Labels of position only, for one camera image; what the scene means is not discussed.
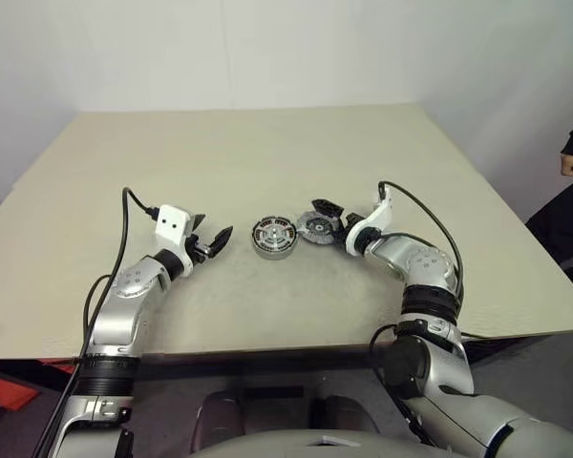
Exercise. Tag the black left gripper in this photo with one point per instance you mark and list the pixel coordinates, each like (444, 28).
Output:
(198, 248)

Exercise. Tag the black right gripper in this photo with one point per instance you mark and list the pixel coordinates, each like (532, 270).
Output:
(347, 225)

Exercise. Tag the grey gear plate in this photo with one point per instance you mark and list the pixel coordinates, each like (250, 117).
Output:
(315, 228)

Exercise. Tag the round motor housing copper windings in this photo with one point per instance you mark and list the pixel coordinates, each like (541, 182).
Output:
(272, 255)

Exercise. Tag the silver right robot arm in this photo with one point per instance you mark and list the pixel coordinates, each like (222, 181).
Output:
(430, 267)

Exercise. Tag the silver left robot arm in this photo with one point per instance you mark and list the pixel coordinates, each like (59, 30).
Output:
(119, 305)

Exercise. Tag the dark rounded shape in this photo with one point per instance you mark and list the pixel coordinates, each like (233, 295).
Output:
(346, 412)
(219, 417)

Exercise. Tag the grey robot torso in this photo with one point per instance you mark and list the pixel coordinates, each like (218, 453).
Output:
(324, 443)

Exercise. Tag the red orange object on floor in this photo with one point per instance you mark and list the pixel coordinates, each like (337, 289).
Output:
(5, 393)

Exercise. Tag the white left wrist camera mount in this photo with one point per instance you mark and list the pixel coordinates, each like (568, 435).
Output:
(172, 223)

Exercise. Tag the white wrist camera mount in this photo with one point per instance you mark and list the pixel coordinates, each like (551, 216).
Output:
(379, 214)
(172, 223)

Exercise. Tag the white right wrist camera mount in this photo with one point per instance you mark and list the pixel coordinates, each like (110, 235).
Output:
(379, 214)

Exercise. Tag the black table frame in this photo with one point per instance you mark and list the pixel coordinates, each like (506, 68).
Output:
(267, 365)

